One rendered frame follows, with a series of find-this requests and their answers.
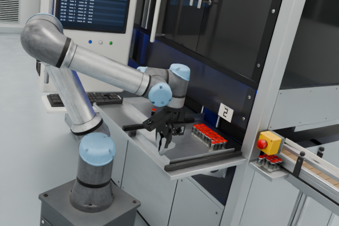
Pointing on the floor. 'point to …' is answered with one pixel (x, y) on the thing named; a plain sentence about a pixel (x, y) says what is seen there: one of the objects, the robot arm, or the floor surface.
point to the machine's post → (267, 91)
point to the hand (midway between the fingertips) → (159, 152)
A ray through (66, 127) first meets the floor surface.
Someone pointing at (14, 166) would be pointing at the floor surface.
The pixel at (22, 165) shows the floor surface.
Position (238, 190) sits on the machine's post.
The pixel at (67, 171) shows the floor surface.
